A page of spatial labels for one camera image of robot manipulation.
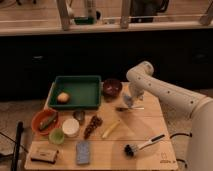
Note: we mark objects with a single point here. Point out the brown wooden block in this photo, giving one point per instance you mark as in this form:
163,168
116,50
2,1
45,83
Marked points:
44,155

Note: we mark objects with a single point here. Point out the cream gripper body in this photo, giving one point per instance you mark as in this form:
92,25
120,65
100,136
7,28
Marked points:
135,92

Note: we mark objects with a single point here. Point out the green pickle in bowl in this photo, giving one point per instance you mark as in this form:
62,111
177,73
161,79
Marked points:
45,123

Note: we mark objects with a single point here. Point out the metal fork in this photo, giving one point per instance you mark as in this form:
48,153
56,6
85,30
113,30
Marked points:
122,109

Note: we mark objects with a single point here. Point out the small metal cup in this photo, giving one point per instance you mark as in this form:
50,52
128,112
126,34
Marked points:
79,115

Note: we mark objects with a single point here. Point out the grey towel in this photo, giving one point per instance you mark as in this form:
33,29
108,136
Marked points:
128,100

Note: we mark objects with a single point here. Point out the background green tray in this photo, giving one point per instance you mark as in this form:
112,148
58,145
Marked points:
84,20

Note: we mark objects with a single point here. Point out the green plastic tray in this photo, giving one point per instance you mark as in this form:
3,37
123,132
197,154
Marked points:
84,92

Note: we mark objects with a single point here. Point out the blue sponge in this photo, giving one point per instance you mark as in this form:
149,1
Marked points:
83,152

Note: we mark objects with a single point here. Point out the black and white brush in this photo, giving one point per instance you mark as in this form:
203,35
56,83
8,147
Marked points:
131,150

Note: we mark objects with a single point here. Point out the orange bowl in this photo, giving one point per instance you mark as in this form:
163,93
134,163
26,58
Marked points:
40,116

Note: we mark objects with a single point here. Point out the round bread roll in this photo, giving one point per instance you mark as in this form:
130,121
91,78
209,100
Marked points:
63,98

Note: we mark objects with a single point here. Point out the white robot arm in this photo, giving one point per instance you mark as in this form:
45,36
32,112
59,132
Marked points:
199,156

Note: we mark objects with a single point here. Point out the yellow banana stick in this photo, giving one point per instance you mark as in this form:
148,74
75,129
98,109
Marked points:
108,131

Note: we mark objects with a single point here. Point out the black stand post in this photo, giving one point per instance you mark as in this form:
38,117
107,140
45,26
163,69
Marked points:
15,157

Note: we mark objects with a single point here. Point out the small green cup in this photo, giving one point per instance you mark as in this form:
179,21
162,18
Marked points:
56,136

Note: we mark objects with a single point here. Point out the white round container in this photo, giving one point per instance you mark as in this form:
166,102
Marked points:
70,127

